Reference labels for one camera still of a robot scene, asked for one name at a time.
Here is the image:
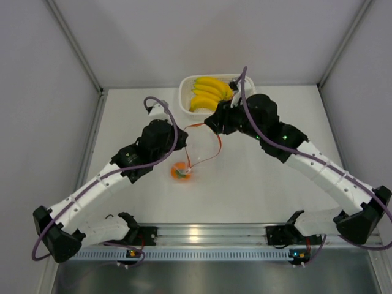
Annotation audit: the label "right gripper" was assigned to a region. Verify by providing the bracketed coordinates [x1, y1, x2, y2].
[205, 96, 265, 141]

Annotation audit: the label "clear zip top bag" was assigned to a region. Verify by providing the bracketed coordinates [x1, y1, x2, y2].
[171, 122, 222, 183]

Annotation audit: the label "yellow fake bananas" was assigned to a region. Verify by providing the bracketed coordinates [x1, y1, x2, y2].
[194, 76, 233, 100]

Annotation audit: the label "orange fake fruit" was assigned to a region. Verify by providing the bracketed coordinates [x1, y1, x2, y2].
[170, 162, 192, 182]

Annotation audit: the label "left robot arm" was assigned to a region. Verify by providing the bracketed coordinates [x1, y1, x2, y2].
[32, 119, 188, 263]

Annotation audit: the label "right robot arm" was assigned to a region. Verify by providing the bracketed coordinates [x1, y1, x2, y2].
[204, 94, 391, 249]

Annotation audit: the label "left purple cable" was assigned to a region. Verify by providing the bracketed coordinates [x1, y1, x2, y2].
[32, 96, 180, 270]

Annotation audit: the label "purple cable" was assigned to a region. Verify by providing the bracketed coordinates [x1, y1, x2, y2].
[238, 66, 392, 267]
[32, 96, 180, 270]

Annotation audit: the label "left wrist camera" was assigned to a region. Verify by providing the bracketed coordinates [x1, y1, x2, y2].
[147, 100, 169, 120]

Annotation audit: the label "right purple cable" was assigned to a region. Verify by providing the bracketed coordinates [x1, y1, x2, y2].
[238, 66, 392, 267]

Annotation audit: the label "left aluminium frame post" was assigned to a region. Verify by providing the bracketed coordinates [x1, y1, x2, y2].
[45, 0, 105, 94]

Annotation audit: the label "aluminium frame post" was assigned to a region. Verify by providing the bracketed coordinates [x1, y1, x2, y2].
[45, 0, 105, 94]
[317, 0, 375, 89]

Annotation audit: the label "aluminium mounting rail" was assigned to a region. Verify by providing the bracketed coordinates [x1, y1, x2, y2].
[79, 222, 383, 246]

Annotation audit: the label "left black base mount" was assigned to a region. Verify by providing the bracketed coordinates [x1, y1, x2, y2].
[123, 226, 158, 246]

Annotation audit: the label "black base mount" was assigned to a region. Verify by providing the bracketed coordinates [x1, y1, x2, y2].
[265, 225, 299, 247]
[123, 226, 158, 246]

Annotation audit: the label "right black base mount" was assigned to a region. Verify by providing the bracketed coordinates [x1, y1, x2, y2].
[265, 225, 299, 247]

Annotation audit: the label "white slotted cable duct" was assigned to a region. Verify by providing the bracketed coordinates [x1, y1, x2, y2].
[71, 247, 307, 262]

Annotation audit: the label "right aluminium frame post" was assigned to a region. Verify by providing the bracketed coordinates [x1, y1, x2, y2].
[317, 0, 375, 89]

